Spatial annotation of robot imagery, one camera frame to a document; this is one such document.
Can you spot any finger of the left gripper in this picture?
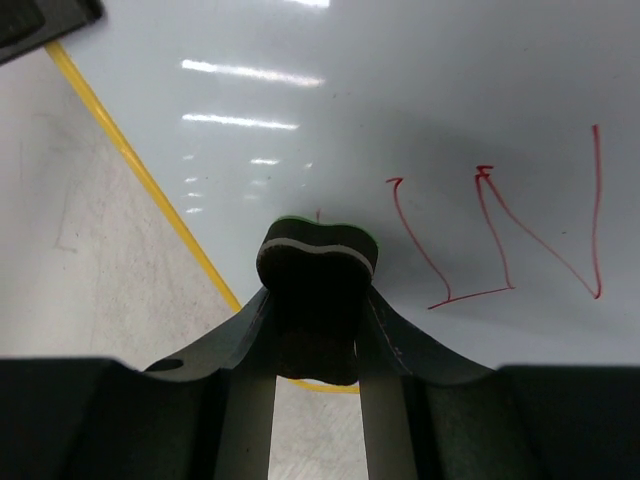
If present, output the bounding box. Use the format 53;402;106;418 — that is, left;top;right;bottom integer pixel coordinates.
0;0;104;64

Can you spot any black whiteboard eraser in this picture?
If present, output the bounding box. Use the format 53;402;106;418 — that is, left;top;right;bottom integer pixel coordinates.
256;216;379;386

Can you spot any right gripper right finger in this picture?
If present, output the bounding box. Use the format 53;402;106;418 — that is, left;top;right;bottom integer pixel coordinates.
356;290;639;479

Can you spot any yellow-framed whiteboard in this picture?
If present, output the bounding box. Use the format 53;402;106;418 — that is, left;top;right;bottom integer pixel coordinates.
48;1;639;367

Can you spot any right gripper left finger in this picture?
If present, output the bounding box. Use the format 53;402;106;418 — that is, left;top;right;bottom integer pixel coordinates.
1;291;276;479

